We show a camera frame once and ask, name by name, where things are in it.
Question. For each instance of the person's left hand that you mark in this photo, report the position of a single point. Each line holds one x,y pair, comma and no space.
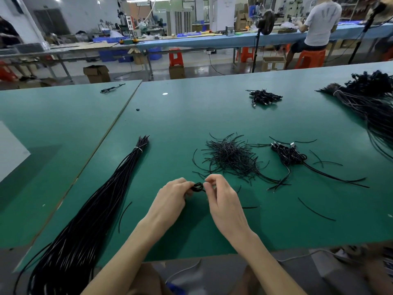
169,202

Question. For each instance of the person's right hand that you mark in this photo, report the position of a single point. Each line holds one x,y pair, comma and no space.
226,209

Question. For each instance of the person's left forearm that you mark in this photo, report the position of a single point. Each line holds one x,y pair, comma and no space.
126,261

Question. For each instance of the person's right forearm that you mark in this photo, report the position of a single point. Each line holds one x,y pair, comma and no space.
267,267

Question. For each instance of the person's right leg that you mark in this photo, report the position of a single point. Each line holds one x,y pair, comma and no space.
381,270

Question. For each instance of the blue plastic item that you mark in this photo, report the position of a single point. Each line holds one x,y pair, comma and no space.
177,289

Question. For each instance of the small cardboard box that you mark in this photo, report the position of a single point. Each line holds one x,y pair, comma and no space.
177,72

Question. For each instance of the red plastic stool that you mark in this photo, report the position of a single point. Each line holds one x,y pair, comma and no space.
176,58

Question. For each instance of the open cardboard box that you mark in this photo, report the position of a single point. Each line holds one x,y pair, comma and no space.
97,74

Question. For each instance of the orange plastic stool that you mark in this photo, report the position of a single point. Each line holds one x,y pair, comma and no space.
7,73
247,55
310,59

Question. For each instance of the large white box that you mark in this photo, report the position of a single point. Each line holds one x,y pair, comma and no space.
12,150

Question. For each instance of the long blue workbench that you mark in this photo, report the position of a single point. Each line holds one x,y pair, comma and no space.
227,41

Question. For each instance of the black fan on stand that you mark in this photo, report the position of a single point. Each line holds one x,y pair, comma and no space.
265,22

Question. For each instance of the black tripod stand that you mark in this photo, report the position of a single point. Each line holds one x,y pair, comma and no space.
366,30

